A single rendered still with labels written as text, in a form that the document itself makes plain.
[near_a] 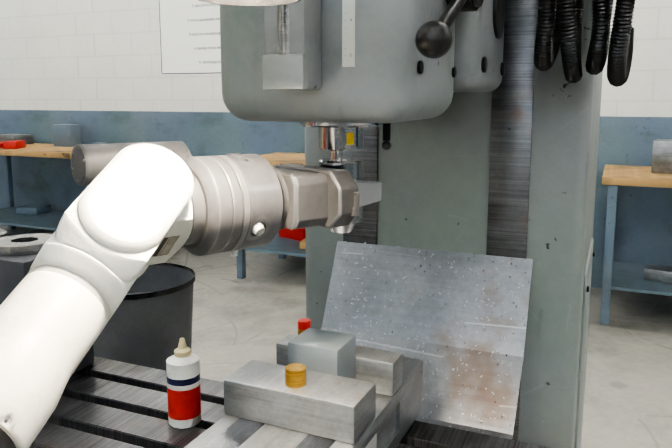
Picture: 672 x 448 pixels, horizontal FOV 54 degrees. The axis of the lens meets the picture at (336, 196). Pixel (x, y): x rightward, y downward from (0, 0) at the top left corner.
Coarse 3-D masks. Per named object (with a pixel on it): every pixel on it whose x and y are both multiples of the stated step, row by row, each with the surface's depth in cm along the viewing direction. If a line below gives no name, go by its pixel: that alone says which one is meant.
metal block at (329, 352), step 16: (304, 336) 73; (320, 336) 73; (336, 336) 73; (352, 336) 73; (288, 352) 72; (304, 352) 71; (320, 352) 70; (336, 352) 69; (352, 352) 73; (320, 368) 70; (336, 368) 70; (352, 368) 74
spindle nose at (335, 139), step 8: (320, 128) 67; (328, 128) 66; (336, 128) 66; (344, 128) 66; (352, 128) 66; (360, 128) 67; (320, 136) 68; (328, 136) 67; (336, 136) 66; (344, 136) 66; (360, 136) 67; (320, 144) 68; (328, 144) 67; (336, 144) 66; (344, 144) 66; (360, 144) 67
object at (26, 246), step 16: (0, 240) 93; (16, 240) 94; (32, 240) 95; (0, 256) 89; (16, 256) 89; (32, 256) 89; (0, 272) 88; (16, 272) 87; (0, 288) 88; (0, 304) 89; (80, 368) 97
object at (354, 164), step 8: (320, 160) 68; (328, 160) 68; (336, 160) 68; (344, 160) 68; (352, 160) 68; (360, 160) 68; (336, 168) 67; (344, 168) 67; (352, 168) 67; (360, 168) 68
